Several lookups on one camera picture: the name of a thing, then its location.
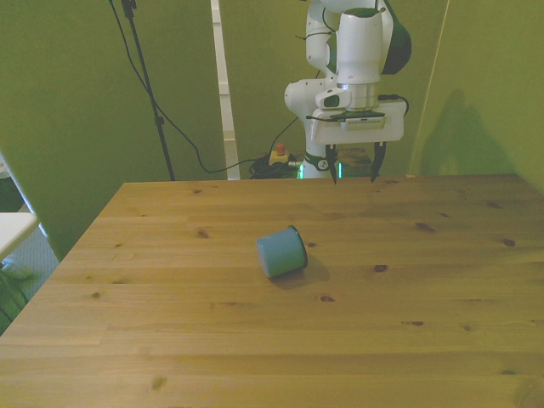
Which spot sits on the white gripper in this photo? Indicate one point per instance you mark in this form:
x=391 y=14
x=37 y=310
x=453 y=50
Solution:
x=361 y=132

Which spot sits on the teal enamel mug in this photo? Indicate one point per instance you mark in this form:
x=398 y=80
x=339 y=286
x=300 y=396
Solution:
x=280 y=253

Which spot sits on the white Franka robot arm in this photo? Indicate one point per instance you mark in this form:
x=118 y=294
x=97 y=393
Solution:
x=359 y=51

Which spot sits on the yellow emergency stop button box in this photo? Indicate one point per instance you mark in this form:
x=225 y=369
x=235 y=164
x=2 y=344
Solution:
x=278 y=158

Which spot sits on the white vertical trim strip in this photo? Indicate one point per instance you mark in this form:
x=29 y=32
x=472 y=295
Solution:
x=225 y=85

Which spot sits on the black tripod stand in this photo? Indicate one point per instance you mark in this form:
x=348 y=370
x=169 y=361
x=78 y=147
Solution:
x=146 y=81

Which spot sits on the white side table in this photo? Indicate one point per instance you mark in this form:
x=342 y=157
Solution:
x=13 y=229

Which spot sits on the wooden robot pedestal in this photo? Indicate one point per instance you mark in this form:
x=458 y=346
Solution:
x=357 y=160

